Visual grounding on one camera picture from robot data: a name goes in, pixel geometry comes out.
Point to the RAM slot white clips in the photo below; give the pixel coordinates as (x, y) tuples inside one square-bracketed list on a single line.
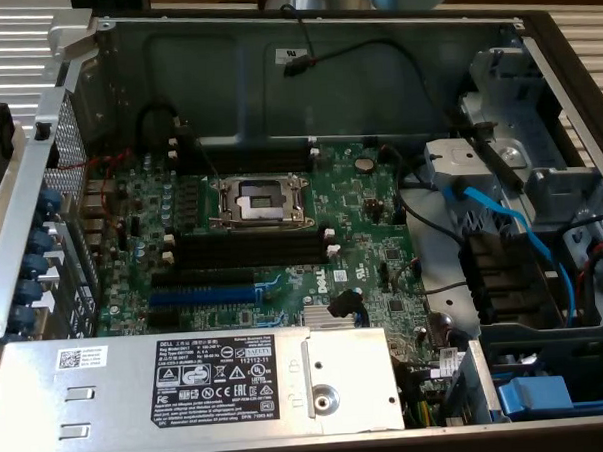
[(248, 145), (248, 161), (253, 262), (252, 244)]

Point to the silver CPU socket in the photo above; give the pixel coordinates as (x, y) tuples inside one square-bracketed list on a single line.
[(260, 203)]

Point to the green motherboard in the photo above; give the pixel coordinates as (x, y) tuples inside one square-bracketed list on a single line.
[(351, 219)]

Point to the round coin battery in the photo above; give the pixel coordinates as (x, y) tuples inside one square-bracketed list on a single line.
[(364, 163)]

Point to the silver finned chipset heatsink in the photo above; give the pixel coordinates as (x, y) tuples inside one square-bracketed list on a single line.
[(320, 317)]

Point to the long black expansion slot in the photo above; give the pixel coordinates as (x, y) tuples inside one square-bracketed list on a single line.
[(203, 278)]

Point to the thin CPU socket locking lever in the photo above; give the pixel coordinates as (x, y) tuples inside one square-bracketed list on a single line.
[(207, 159)]

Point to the blue expansion slot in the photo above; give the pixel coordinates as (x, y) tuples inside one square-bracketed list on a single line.
[(204, 296)]

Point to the grey metal PC case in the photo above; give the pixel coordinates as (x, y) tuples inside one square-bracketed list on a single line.
[(326, 100)]

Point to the short black expansion slot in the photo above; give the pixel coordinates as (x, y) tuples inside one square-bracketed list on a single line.
[(164, 319)]

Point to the black power supply label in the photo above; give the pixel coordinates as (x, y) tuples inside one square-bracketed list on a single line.
[(213, 380)]

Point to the white barcode tag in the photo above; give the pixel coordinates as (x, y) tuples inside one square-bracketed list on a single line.
[(446, 362)]

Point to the black strut rod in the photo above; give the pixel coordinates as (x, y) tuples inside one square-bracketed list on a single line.
[(499, 165)]

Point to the silver USB port block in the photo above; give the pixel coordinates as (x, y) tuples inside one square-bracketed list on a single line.
[(94, 240), (94, 225)]

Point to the silver plain port block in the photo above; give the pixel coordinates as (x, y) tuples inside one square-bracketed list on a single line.
[(94, 210)]

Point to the black ribbed shroud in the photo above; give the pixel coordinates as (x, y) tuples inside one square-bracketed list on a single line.
[(504, 277)]

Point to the silver Ethernet port block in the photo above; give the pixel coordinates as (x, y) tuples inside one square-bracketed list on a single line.
[(94, 190)]

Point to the silver metal drive cage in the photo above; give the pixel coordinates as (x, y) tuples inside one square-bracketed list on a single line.
[(545, 185)]

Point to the silver power supply unit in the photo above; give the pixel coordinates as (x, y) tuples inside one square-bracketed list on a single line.
[(113, 394)]

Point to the blue card retention clip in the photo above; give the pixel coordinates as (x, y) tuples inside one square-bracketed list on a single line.
[(29, 291), (40, 242), (34, 267), (48, 202), (23, 316)]

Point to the white QR code sticker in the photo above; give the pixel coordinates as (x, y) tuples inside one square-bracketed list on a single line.
[(82, 357)]

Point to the dark plastic disk bay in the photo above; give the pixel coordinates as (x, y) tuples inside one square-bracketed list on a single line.
[(537, 341)]

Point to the small black case latch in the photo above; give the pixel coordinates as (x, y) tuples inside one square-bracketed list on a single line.
[(42, 131)]

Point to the blue plastic bay latch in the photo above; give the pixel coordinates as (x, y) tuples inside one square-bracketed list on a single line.
[(534, 396)]

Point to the black equipment block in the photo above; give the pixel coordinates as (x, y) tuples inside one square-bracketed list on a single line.
[(109, 1)]

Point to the silver aluminium clamp block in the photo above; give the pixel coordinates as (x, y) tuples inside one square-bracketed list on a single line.
[(73, 31)]

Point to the silver disk bracket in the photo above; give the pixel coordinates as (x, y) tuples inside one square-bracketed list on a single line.
[(458, 156)]

